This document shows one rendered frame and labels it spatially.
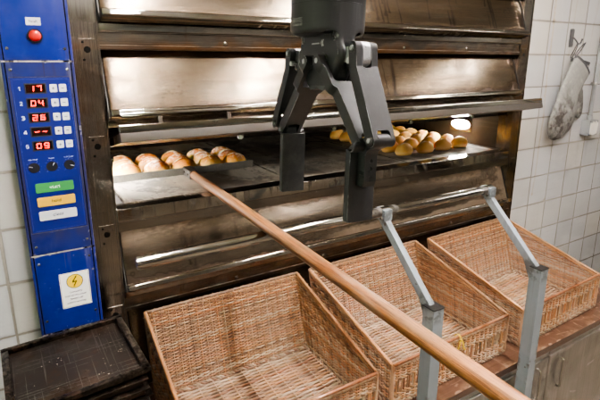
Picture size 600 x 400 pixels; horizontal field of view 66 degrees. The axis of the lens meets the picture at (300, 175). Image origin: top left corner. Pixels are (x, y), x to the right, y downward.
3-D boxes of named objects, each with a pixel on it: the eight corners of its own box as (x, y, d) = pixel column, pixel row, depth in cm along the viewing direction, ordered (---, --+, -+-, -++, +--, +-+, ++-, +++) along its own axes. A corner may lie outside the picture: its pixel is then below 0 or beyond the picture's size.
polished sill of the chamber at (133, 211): (114, 217, 139) (112, 204, 138) (497, 156, 229) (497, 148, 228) (118, 222, 134) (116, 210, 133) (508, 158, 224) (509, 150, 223)
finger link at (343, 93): (343, 63, 48) (349, 54, 47) (383, 153, 43) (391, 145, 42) (311, 62, 46) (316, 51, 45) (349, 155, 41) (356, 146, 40)
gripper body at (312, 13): (276, -3, 48) (274, 88, 50) (318, -17, 40) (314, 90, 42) (337, 5, 51) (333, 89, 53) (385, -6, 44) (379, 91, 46)
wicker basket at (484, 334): (304, 333, 177) (304, 267, 171) (412, 295, 206) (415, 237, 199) (390, 412, 137) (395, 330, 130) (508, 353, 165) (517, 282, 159)
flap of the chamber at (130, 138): (120, 143, 116) (109, 146, 133) (543, 107, 205) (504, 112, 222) (119, 133, 116) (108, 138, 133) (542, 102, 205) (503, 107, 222)
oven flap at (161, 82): (109, 119, 127) (98, 50, 128) (516, 96, 215) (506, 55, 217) (111, 115, 123) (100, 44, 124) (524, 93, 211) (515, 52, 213)
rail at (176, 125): (119, 133, 116) (118, 133, 118) (542, 102, 205) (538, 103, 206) (118, 125, 116) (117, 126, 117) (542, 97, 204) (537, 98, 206)
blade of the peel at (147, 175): (253, 166, 189) (253, 160, 188) (110, 183, 162) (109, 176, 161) (221, 151, 219) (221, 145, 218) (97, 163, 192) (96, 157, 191)
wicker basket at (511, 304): (420, 294, 207) (423, 237, 200) (497, 265, 236) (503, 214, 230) (520, 349, 167) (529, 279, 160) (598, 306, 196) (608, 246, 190)
